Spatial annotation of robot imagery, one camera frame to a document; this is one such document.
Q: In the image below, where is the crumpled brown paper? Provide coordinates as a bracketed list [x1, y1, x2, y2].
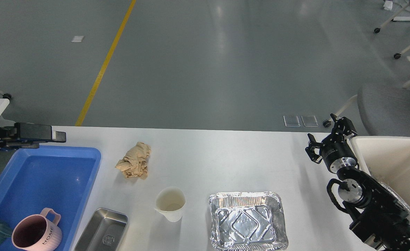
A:
[115, 142, 151, 180]

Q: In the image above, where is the white chair base with castors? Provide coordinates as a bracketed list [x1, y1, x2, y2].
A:
[374, 0, 410, 77]

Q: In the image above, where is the beige plastic bin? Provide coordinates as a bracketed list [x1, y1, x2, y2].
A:
[350, 136, 410, 206]

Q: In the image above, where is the white paper cup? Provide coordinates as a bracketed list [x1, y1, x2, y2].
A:
[154, 186, 187, 222]

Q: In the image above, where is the aluminium foil tray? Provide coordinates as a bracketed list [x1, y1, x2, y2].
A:
[208, 192, 289, 251]

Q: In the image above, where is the stainless steel rectangular container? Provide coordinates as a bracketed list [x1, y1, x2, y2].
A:
[74, 208, 128, 251]

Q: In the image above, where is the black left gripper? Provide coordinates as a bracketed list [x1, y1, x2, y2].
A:
[0, 122, 67, 151]

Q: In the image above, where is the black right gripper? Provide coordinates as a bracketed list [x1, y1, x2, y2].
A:
[305, 113, 358, 173]

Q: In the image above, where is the blue plastic tray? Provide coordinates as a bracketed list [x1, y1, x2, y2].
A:
[0, 146, 101, 251]

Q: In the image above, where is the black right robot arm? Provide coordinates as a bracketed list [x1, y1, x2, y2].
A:
[305, 113, 410, 251]

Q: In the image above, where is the pink ribbed mug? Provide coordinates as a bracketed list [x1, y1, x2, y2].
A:
[11, 208, 63, 251]

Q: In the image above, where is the grey office chair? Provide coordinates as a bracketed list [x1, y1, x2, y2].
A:
[335, 84, 410, 137]

